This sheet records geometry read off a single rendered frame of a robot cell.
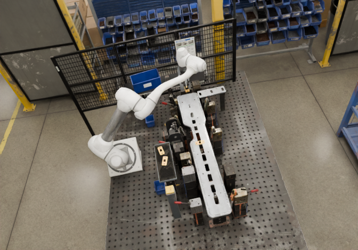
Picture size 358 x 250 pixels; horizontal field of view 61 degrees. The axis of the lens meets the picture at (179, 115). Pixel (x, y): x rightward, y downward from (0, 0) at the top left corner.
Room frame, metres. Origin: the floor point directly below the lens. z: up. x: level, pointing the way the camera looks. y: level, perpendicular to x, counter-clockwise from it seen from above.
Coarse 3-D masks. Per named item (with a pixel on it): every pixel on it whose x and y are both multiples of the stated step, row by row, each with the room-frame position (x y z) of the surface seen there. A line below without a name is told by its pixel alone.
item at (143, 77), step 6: (144, 72) 2.65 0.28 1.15; (150, 72) 2.66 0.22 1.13; (156, 72) 2.67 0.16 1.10; (132, 78) 2.63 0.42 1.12; (138, 78) 2.64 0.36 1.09; (144, 78) 2.65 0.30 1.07; (150, 78) 2.66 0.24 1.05; (156, 78) 2.50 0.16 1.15; (132, 84) 2.48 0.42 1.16; (138, 84) 2.48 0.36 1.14; (144, 84) 2.49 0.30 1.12; (150, 84) 2.50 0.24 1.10; (156, 84) 2.51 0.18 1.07; (138, 90) 2.47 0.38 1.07; (144, 90) 2.48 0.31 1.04
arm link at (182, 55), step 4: (180, 48) 2.18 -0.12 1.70; (184, 48) 2.17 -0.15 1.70; (176, 52) 2.16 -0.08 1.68; (180, 52) 2.12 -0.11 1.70; (184, 52) 2.12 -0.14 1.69; (176, 56) 2.15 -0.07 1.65; (180, 56) 2.11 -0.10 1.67; (184, 56) 2.11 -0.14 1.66; (188, 56) 2.10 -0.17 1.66; (180, 60) 2.11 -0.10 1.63; (184, 60) 2.08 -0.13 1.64; (180, 64) 2.12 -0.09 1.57; (184, 64) 2.08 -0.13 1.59
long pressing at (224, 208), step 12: (180, 96) 2.33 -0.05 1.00; (192, 96) 2.29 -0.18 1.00; (180, 108) 2.15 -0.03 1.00; (192, 108) 2.13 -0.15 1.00; (204, 120) 1.94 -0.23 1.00; (192, 132) 1.82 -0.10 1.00; (204, 132) 1.79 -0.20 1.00; (192, 144) 1.68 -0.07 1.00; (204, 144) 1.65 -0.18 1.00; (204, 168) 1.41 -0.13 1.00; (216, 168) 1.38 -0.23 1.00; (204, 180) 1.30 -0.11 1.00; (216, 180) 1.28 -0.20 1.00; (204, 192) 1.19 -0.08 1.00; (216, 192) 1.17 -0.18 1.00; (228, 204) 1.05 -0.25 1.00; (216, 216) 0.98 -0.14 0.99
